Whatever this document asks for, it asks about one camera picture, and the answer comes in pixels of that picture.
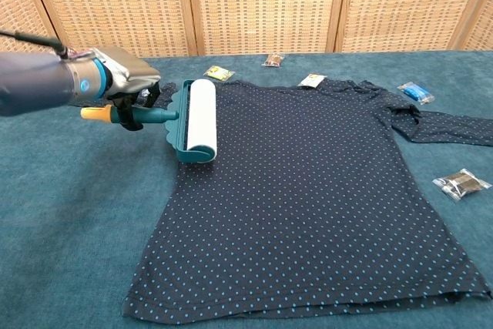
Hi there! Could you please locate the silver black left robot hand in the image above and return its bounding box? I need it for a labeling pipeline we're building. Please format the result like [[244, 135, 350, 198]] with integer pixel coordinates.
[[92, 46, 162, 132]]

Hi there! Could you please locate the lint roller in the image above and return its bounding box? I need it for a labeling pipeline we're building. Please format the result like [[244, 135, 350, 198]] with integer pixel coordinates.
[[80, 79, 218, 165]]

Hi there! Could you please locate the dark blue polka dot shirt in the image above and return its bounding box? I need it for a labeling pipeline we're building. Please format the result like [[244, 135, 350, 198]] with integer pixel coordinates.
[[122, 79, 493, 326]]

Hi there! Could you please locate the woven bamboo screen panel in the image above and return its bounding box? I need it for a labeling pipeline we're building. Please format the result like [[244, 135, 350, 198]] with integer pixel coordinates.
[[25, 0, 198, 61], [0, 0, 66, 60], [186, 0, 350, 56], [334, 0, 488, 53], [450, 0, 493, 52]]

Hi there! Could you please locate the yellow orange snack packet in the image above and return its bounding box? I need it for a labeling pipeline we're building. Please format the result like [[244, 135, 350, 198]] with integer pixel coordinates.
[[203, 65, 236, 82]]

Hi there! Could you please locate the teal table cover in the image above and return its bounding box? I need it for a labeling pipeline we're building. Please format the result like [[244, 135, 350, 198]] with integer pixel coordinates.
[[0, 49, 493, 329]]

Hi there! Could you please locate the white orange snack packet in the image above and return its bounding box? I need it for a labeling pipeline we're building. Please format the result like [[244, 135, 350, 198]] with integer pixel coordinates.
[[298, 73, 327, 89]]

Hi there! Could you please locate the long blue snack packet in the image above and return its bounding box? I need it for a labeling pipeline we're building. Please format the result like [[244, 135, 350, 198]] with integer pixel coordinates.
[[397, 81, 435, 106]]

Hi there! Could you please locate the dark brown clear snack packet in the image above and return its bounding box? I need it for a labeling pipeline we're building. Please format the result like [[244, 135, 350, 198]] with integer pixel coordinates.
[[431, 168, 492, 203]]

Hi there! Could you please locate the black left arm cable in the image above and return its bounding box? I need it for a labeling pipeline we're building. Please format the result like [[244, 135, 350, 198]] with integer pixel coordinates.
[[0, 30, 84, 61]]

